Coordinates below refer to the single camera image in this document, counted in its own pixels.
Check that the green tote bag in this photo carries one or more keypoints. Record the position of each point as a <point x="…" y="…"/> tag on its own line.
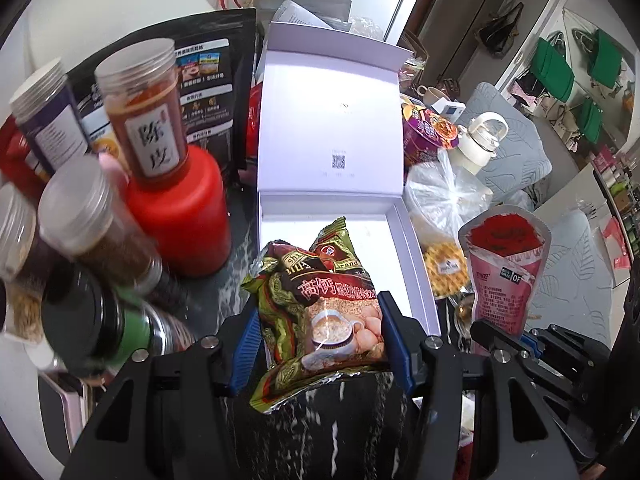
<point x="612" y="60"/>
<point x="591" y="122"/>
<point x="552" y="72"/>

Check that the cream water kettle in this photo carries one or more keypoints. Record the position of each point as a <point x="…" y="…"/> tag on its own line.
<point x="480" y="142"/>

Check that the grey chair cushion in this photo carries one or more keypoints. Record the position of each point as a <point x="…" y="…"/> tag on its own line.
<point x="575" y="280"/>

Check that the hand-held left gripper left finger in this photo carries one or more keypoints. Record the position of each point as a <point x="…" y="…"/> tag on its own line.
<point x="243" y="355"/>

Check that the shelf of bottles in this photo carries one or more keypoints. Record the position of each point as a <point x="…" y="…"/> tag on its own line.
<point x="620" y="185"/>

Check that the black pink phone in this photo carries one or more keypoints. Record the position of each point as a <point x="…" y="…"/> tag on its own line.
<point x="62" y="410"/>

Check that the white lidded gift box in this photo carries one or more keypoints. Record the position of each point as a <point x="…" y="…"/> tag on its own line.
<point x="330" y="125"/>

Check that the clear tied plastic bag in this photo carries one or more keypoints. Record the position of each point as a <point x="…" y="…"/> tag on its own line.
<point x="445" y="195"/>

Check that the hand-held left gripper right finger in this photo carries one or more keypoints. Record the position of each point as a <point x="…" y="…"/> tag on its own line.
<point x="395" y="342"/>

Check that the red plastic canister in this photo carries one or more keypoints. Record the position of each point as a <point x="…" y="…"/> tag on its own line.
<point x="177" y="215"/>

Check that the grey cushioned chair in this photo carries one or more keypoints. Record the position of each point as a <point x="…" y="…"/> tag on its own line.
<point x="515" y="140"/>

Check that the clear jar with brown contents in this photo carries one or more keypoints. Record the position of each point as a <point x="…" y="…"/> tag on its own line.
<point x="95" y="230"/>

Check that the white mug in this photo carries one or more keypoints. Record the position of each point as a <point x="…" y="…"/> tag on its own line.
<point x="430" y="95"/>

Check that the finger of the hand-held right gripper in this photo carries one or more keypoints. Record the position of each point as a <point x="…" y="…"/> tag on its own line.
<point x="534" y="344"/>
<point x="492" y="335"/>

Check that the pink pouch with red top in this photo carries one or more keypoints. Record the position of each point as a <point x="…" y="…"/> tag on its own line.
<point x="505" y="265"/>

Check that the black printed stand-up pouch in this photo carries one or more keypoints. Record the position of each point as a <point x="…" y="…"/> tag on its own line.
<point x="210" y="85"/>

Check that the pink plastic item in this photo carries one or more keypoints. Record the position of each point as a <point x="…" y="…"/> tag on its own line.
<point x="616" y="242"/>

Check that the clear jar with orange contents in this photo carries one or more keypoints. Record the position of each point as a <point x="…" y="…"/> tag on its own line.
<point x="172" y="332"/>

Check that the green red cereal sachet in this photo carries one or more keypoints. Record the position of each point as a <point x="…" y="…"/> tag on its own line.
<point x="320" y="310"/>

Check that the grey paper bag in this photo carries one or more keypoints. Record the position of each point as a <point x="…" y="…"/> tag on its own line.
<point x="305" y="5"/>

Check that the yellow waffle snack packet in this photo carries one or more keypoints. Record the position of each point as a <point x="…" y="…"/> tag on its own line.
<point x="447" y="267"/>

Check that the red packet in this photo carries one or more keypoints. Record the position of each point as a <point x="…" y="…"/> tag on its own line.
<point x="15" y="160"/>

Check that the small white digital clock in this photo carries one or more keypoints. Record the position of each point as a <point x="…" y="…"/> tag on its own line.
<point x="450" y="108"/>

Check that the purple instant noodle bowl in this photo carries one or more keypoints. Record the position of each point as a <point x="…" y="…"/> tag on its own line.
<point x="427" y="132"/>

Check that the purple label jar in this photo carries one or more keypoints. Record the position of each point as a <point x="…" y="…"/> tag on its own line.
<point x="47" y="120"/>

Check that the green label jar black lid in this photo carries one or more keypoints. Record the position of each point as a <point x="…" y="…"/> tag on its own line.
<point x="95" y="320"/>

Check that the clear jar with dark contents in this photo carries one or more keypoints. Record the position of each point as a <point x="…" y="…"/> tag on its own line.
<point x="20" y="230"/>

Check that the jar of oats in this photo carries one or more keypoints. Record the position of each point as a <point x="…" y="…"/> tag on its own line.
<point x="22" y="310"/>

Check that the clear jar with white label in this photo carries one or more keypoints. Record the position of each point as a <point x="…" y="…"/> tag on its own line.
<point x="145" y="110"/>

